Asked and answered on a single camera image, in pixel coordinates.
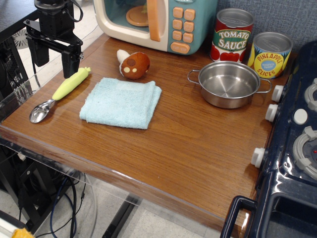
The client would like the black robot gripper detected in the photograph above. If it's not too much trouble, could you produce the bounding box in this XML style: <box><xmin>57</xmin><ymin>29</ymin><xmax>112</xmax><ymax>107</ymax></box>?
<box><xmin>24</xmin><ymin>0</ymin><xmax>83</xmax><ymax>78</ymax></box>

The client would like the light blue towel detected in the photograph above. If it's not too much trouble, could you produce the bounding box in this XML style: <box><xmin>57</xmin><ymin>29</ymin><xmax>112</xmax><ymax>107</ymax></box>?
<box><xmin>79</xmin><ymin>78</ymin><xmax>162</xmax><ymax>129</ymax></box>

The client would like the brown plush mushroom toy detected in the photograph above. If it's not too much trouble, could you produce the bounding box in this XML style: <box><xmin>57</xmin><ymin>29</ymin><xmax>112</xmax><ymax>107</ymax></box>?
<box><xmin>117</xmin><ymin>50</ymin><xmax>151</xmax><ymax>80</ymax></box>

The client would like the toy microwave oven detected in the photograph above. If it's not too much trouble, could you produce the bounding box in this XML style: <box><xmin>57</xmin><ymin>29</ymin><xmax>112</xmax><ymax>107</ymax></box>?
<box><xmin>93</xmin><ymin>0</ymin><xmax>217</xmax><ymax>55</ymax></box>

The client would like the small steel pot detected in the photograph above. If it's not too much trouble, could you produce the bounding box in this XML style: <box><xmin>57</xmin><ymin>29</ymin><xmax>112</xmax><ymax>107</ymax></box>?
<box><xmin>187</xmin><ymin>61</ymin><xmax>272</xmax><ymax>109</ymax></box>

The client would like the tomato sauce can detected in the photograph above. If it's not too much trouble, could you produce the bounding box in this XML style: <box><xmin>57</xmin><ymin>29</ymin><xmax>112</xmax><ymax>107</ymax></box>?
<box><xmin>210</xmin><ymin>8</ymin><xmax>255</xmax><ymax>62</ymax></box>

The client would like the pineapple slices can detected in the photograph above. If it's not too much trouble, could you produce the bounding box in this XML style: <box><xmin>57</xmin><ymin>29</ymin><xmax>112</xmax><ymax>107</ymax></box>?
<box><xmin>247</xmin><ymin>32</ymin><xmax>293</xmax><ymax>79</ymax></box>

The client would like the white stove knob middle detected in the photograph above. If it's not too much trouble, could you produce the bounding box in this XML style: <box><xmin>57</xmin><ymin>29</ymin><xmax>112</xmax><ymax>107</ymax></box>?
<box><xmin>265</xmin><ymin>104</ymin><xmax>278</xmax><ymax>122</ymax></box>

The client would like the white stove knob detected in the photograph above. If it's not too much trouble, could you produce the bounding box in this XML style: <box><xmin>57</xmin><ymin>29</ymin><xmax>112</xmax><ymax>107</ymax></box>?
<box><xmin>271</xmin><ymin>85</ymin><xmax>284</xmax><ymax>103</ymax></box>
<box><xmin>265</xmin><ymin>104</ymin><xmax>278</xmax><ymax>122</ymax></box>
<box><xmin>251</xmin><ymin>148</ymin><xmax>265</xmax><ymax>168</ymax></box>

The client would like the white stove knob lower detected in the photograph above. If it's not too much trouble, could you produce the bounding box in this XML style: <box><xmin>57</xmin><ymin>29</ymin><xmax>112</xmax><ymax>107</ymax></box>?
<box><xmin>251</xmin><ymin>148</ymin><xmax>265</xmax><ymax>168</ymax></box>

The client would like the white stove knob upper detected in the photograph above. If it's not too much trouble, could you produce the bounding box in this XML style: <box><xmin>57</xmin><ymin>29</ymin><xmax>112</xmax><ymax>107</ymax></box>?
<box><xmin>271</xmin><ymin>85</ymin><xmax>284</xmax><ymax>103</ymax></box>

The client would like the dark blue toy stove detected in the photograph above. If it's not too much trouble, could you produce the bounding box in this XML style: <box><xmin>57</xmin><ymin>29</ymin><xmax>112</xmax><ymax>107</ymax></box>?
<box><xmin>221</xmin><ymin>41</ymin><xmax>317</xmax><ymax>238</ymax></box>

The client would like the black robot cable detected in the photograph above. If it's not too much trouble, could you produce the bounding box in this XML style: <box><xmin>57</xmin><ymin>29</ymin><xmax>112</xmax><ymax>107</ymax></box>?
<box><xmin>63</xmin><ymin>0</ymin><xmax>84</xmax><ymax>23</ymax></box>

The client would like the spoon with green handle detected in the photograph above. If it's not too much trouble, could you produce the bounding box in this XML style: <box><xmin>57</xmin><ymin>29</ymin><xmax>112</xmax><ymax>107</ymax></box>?
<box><xmin>29</xmin><ymin>67</ymin><xmax>91</xmax><ymax>123</ymax></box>

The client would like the black table frame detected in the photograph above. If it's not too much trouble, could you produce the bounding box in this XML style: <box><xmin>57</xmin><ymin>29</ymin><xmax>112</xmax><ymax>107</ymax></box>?
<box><xmin>0</xmin><ymin>146</ymin><xmax>68</xmax><ymax>233</ymax></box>

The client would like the blue floor cable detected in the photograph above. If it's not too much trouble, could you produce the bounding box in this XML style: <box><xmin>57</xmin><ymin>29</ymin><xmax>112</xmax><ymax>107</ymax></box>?
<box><xmin>49</xmin><ymin>176</ymin><xmax>77</xmax><ymax>238</ymax></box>

